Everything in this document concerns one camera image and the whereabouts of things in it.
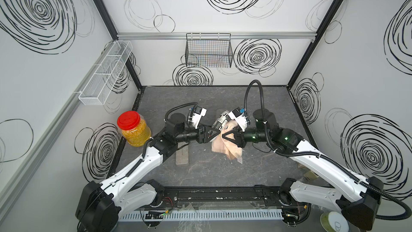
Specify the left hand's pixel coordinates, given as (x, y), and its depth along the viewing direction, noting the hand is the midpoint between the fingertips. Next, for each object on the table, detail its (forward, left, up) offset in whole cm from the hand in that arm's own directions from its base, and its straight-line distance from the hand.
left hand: (217, 132), depth 68 cm
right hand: (-3, -3, +1) cm, 4 cm away
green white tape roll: (-29, -48, -19) cm, 59 cm away
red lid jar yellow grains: (+6, +41, -9) cm, 42 cm away
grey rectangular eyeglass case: (-2, +18, -23) cm, 29 cm away
